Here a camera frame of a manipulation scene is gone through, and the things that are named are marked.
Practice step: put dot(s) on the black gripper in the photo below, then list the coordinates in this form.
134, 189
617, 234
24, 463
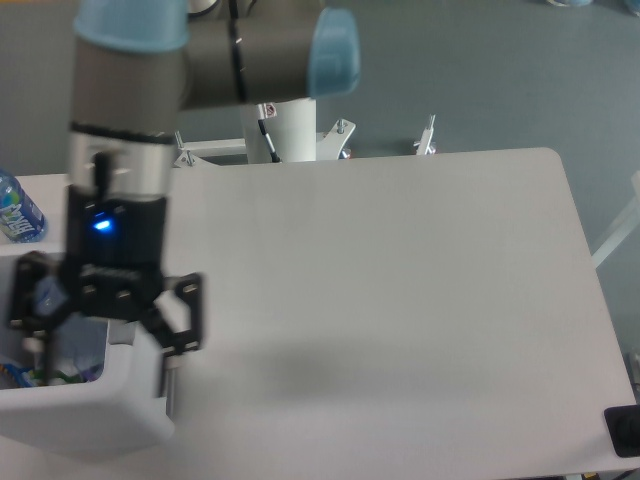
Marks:
111, 269

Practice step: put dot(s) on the white paper wrapper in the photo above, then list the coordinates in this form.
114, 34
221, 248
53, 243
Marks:
79, 351

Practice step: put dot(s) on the clear crushed plastic bottle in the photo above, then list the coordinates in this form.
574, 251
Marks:
49, 300

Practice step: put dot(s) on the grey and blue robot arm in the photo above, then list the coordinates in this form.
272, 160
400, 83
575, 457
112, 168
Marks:
137, 65

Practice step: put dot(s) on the white trash can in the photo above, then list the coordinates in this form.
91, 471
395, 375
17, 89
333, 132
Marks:
123, 409

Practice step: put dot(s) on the colourful snack wrapper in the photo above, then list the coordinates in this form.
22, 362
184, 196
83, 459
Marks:
19, 376

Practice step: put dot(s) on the blue labelled water bottle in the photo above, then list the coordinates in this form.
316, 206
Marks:
22, 221

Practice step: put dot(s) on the black device at table edge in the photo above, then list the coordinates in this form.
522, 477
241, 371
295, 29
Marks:
623, 426

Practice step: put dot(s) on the white frame at right edge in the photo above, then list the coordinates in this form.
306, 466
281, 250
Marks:
625, 223

